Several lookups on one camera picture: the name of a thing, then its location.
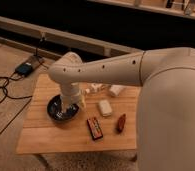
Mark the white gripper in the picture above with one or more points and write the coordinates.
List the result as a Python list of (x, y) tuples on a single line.
[(71, 94)]

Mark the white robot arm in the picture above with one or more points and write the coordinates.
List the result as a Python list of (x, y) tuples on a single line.
[(165, 117)]

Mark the white sponge block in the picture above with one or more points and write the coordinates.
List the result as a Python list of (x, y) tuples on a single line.
[(105, 107)]

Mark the dark round bowl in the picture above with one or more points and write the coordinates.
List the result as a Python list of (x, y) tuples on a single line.
[(55, 110)]

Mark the black red snack bar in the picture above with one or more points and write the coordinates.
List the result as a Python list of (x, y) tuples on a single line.
[(94, 127)]

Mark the wooden folding table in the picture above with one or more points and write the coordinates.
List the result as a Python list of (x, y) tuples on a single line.
[(42, 135)]

